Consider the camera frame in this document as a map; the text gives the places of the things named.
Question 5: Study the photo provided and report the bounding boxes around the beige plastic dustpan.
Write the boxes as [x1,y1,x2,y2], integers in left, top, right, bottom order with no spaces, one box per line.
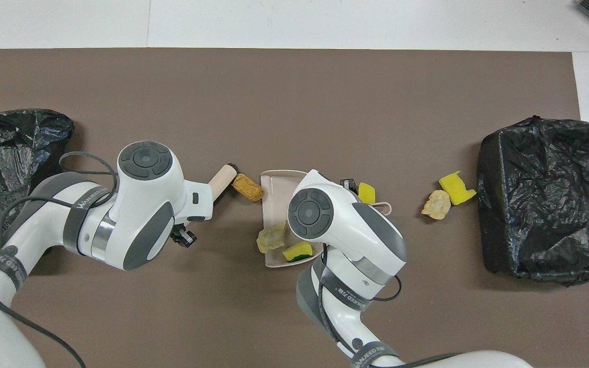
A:
[260,170,392,269]

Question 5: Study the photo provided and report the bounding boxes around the brown bread toy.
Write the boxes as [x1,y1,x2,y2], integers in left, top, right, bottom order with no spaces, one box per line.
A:
[232,173,265,202]

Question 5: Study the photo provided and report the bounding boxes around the striped orange croissant toy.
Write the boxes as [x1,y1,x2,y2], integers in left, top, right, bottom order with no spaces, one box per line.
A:
[257,221,289,254]

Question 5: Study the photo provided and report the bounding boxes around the yellow and green sponge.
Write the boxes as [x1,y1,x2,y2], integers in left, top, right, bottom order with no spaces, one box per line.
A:
[283,241,314,263]

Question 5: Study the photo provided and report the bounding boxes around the beige hand brush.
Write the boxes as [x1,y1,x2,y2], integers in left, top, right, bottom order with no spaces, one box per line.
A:
[208,163,238,205]

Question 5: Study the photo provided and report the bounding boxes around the beige pastry toy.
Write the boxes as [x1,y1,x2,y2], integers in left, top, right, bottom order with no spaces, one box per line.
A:
[421,190,451,220]

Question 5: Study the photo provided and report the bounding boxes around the yellow sponge block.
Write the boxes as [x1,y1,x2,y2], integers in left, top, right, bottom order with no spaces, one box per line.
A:
[438,171,477,206]

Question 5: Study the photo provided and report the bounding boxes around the brown table mat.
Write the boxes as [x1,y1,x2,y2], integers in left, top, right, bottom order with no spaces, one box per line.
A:
[0,49,589,368]

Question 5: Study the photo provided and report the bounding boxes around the black left wrist connector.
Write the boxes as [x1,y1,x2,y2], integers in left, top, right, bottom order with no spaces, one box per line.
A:
[171,229,198,249]

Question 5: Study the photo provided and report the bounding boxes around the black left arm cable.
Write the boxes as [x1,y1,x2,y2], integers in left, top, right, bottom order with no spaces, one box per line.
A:
[0,151,119,368]

